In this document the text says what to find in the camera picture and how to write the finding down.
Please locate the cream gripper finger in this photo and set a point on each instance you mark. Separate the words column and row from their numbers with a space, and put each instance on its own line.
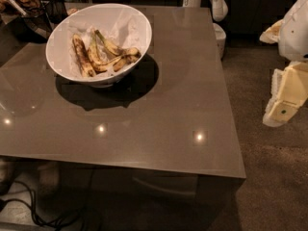
column 289, row 91
column 271, row 35

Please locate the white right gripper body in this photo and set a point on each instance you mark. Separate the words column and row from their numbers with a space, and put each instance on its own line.
column 295, row 33

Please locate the spotted brown banana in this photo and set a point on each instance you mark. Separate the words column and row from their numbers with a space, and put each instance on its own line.
column 117, row 50

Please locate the white paper in bowl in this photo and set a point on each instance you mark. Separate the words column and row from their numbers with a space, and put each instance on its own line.
column 126, row 35

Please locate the small banana piece front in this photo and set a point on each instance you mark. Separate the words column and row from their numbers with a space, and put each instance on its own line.
column 119, row 65

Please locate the white ceramic bowl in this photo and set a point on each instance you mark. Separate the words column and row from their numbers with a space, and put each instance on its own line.
column 103, row 16

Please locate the spotted banana middle curved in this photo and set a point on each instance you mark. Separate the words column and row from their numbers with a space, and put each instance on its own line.
column 96, row 62

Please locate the spotted banana far left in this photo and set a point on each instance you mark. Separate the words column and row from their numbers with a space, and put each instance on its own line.
column 82, row 57

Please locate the white round robot vacuum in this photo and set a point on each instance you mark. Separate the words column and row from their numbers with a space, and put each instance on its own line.
column 220, row 38

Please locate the black mesh cup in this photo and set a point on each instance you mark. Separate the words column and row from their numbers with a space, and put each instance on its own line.
column 56, row 10

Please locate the dark tray with clutter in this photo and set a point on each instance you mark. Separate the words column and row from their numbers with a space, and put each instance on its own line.
column 33, row 14

